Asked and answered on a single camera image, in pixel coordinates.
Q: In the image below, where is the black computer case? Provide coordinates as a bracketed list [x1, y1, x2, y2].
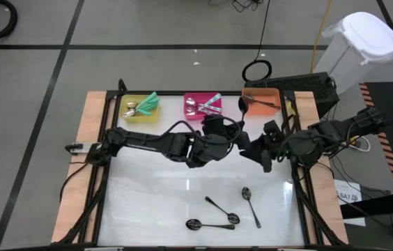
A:
[244, 72, 341, 112]

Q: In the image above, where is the white and yellow power strip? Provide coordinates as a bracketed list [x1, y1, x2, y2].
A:
[348, 135, 371, 153]

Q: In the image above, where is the black coiled hanging cable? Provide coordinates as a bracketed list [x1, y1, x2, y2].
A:
[241, 0, 273, 83]

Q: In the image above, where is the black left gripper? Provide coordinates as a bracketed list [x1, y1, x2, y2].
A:
[186, 115, 252, 169]

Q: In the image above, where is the white lidded trash can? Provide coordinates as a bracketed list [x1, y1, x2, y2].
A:
[313, 11, 393, 96]

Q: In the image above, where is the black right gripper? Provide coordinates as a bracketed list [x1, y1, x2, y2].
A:
[240, 120, 323, 174]

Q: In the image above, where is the black tangled floor cable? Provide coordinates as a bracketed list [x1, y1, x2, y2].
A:
[207, 0, 264, 13]

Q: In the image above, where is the orange plastic bin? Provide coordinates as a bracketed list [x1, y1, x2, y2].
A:
[240, 87, 282, 117]

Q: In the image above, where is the white paper label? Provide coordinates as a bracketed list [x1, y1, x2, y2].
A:
[334, 179, 367, 227]

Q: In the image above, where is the pink plastic bin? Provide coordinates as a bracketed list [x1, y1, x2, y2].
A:
[183, 92, 223, 121]

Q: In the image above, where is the yellow plastic bin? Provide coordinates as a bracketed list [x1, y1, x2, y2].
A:
[118, 93, 160, 123]

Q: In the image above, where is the black hazard-striped floor mat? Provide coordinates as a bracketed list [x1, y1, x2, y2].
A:
[358, 82, 393, 192]

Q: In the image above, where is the yellow hanging cable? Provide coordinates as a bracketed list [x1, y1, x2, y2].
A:
[309, 0, 334, 75]

